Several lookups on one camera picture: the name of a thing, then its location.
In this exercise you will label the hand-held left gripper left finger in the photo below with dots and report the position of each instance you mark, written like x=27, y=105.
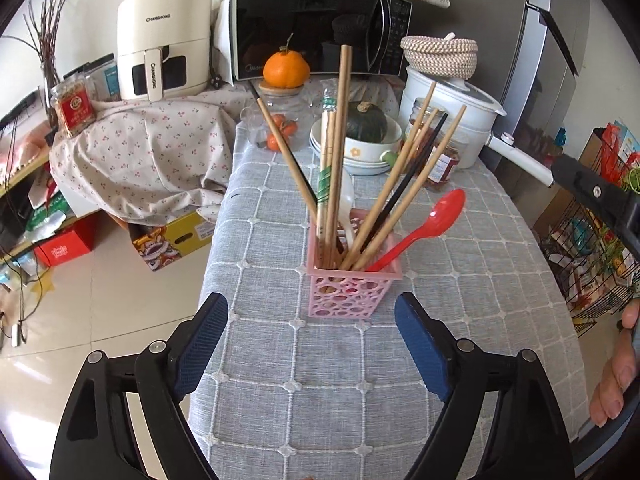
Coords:
x=200, y=345

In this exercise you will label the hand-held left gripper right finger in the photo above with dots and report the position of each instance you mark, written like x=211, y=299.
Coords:
x=422, y=345

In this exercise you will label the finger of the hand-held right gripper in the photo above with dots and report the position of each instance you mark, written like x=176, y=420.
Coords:
x=595, y=190

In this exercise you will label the pink perforated utensil basket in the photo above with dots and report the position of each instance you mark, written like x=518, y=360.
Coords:
x=350, y=300

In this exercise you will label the red plastic spoon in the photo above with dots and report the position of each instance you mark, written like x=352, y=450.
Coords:
x=445, y=212

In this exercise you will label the plain wooden chopstick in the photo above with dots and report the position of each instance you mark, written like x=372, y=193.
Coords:
x=427, y=127
x=411, y=185
x=402, y=147
x=341, y=125

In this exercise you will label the white plastic spoon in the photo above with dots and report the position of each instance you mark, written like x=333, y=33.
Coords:
x=346, y=200

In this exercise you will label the green-print chopsticks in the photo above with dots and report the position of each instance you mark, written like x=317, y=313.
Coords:
x=326, y=180

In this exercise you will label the person's right hand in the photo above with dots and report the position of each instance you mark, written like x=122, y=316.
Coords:
x=612, y=385

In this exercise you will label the grey checkered tablecloth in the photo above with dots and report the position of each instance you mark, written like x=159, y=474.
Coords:
x=280, y=310

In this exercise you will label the yellow cardboard box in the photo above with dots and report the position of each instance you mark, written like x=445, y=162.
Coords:
x=180, y=240

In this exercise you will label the grey refrigerator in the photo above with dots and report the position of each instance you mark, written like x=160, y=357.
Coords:
x=530, y=60

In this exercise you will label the white rice cooker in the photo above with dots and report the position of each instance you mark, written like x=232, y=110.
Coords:
x=465, y=105

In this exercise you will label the red gift box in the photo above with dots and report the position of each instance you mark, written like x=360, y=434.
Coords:
x=65, y=245

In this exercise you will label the floral draped cloth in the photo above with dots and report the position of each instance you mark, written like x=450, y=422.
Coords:
x=150, y=155

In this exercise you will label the stack of white bowls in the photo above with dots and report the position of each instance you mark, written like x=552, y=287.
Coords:
x=360, y=157

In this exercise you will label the small tangerine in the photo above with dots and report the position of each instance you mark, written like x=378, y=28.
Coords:
x=273, y=142
x=286, y=126

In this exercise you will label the dark green pumpkin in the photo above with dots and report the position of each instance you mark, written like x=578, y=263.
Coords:
x=367, y=122

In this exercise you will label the glass jar with wooden lid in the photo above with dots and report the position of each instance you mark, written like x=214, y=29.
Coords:
x=300, y=107

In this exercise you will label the black power plug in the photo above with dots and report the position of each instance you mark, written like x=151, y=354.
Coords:
x=217, y=82

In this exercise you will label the pink cloth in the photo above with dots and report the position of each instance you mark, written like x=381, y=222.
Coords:
x=20, y=147

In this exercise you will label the red-label jar of nuts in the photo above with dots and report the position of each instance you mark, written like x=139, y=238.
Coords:
x=75, y=107

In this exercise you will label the clear plastic storage containers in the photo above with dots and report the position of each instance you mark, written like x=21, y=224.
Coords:
x=102, y=77

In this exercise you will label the large orange with stem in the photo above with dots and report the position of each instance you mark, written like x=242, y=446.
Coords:
x=286, y=67

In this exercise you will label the cream air fryer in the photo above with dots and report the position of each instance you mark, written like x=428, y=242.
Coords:
x=160, y=25

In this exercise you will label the black microwave oven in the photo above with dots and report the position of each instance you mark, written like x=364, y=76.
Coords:
x=310, y=15

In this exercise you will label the dry twigs in vase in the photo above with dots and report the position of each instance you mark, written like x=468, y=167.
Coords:
x=47, y=35

